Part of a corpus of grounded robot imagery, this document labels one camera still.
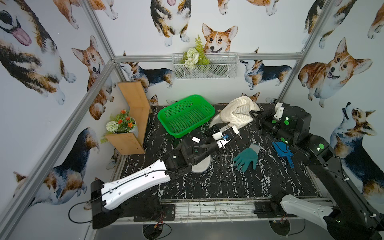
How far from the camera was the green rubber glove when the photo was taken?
896 mm

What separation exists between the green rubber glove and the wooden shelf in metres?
0.60

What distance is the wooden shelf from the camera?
0.83 meters
